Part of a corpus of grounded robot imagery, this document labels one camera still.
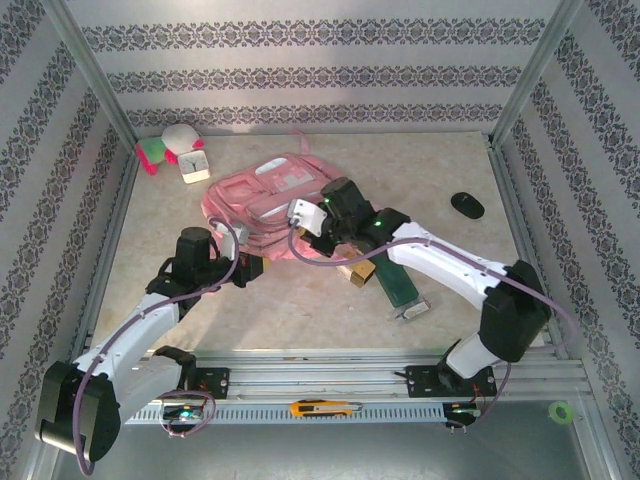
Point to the gold wooden block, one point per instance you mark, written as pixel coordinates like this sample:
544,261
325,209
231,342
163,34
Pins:
357,274

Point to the pink backpack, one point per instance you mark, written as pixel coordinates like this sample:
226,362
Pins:
250,200

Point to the dark green pencil case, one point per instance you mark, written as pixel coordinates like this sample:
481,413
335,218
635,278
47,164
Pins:
397,280

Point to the small silver metal object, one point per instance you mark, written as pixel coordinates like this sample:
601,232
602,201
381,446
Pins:
412,310

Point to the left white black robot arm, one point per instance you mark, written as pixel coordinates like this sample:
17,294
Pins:
130,330

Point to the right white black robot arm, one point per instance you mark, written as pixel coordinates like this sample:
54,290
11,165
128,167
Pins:
450,270

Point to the white square alarm clock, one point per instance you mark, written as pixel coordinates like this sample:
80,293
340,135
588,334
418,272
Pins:
194,166

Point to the black computer mouse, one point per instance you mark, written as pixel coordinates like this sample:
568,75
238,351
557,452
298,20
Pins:
467,206

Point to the white pink green plush toy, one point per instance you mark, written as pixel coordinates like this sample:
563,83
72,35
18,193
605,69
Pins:
175,137

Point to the small lit circuit board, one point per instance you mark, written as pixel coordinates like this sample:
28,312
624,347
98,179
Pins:
462,410
185,414

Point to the yellow black utility knife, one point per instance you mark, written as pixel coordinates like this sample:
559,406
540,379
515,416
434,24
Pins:
315,409

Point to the green tape roll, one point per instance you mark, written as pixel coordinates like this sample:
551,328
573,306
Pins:
553,411

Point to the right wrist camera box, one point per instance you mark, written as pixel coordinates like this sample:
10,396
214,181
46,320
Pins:
310,215

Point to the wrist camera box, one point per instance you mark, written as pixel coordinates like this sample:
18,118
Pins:
310,215
231,242

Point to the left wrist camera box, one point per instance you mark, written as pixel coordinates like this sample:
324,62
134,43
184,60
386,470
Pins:
231,242

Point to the aluminium side rail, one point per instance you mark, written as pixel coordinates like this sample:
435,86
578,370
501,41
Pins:
510,200
120,200

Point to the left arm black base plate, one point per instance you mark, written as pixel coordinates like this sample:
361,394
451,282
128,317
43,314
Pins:
217,382

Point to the aluminium mounting rail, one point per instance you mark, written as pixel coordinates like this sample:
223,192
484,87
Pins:
320,380

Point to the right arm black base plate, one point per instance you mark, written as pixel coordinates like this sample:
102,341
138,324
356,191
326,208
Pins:
420,381

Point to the aluminium frame post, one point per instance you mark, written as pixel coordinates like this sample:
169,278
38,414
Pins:
90,75
537,70

